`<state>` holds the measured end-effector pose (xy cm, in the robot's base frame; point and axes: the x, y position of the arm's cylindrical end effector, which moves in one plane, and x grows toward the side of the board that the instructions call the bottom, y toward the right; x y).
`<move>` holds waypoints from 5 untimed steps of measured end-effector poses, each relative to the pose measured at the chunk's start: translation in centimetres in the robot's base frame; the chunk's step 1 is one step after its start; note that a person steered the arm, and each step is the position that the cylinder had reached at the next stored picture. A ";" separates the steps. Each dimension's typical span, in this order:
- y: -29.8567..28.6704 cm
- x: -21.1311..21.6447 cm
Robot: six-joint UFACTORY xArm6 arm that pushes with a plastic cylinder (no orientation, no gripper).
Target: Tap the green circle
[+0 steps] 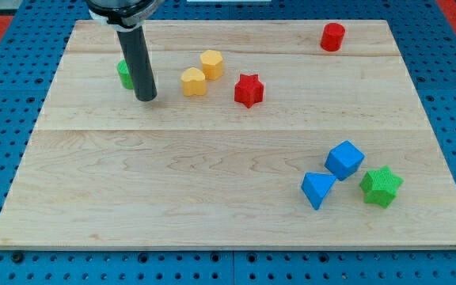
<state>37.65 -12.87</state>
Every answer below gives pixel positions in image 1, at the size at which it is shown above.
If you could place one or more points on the red cylinder block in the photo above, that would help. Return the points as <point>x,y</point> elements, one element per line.
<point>332,37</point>

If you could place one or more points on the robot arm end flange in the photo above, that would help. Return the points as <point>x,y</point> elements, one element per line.
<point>122,15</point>

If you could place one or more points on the blue triangle block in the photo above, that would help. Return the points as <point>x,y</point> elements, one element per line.
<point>316,187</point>

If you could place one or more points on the yellow hexagon block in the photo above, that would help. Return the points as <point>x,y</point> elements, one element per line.
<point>212,64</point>

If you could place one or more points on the yellow heart block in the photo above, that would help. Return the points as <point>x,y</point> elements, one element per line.
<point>193,82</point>

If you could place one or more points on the blue cube block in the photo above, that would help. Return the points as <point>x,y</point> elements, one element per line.
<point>344,160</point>

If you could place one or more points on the red star block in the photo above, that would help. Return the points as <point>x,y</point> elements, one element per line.
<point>249,90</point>

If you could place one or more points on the green star block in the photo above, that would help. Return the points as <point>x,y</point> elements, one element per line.
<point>380,186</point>

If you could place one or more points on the wooden board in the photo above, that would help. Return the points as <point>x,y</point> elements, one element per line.
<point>103,171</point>

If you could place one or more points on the green cylinder block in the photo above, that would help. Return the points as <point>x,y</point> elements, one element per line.
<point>124,74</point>

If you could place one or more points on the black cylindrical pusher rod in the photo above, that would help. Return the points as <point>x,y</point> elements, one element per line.
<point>136,55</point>

